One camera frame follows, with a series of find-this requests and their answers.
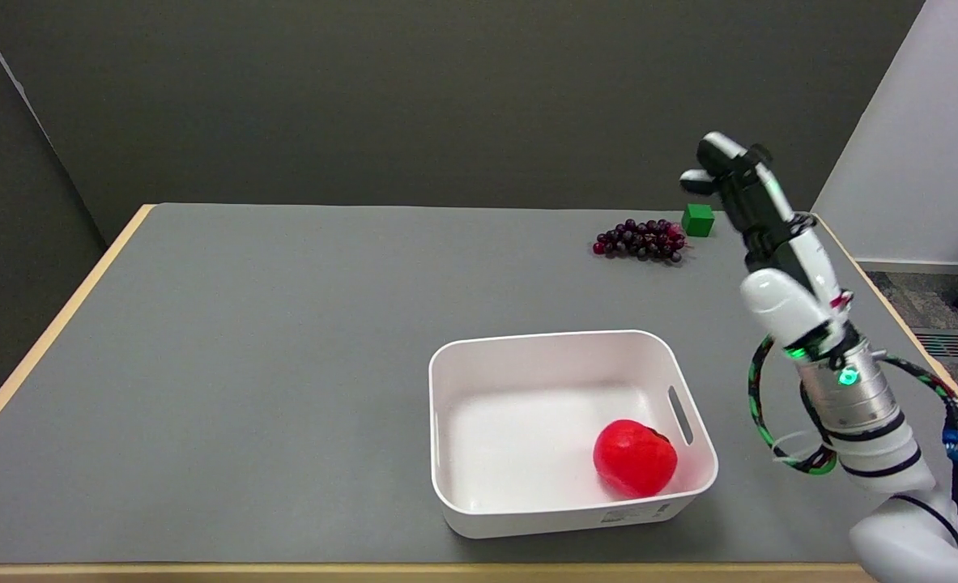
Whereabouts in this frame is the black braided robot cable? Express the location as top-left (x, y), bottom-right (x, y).
top-left (748, 336), bottom-right (958, 551)

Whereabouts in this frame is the green cube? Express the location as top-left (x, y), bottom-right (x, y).
top-left (682, 203), bottom-right (716, 238)

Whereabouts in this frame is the dark red grape bunch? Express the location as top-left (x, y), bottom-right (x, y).
top-left (592, 218), bottom-right (688, 264)

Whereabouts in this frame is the red tomato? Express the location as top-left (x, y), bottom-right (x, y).
top-left (593, 419), bottom-right (679, 499)

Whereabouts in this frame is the white plastic box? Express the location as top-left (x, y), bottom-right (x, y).
top-left (428, 329), bottom-right (720, 540)

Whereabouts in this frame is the floor vent grille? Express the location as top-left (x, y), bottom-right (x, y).
top-left (913, 328), bottom-right (958, 361)

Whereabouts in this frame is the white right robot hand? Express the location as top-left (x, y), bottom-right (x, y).
top-left (679, 132), bottom-right (854, 358)

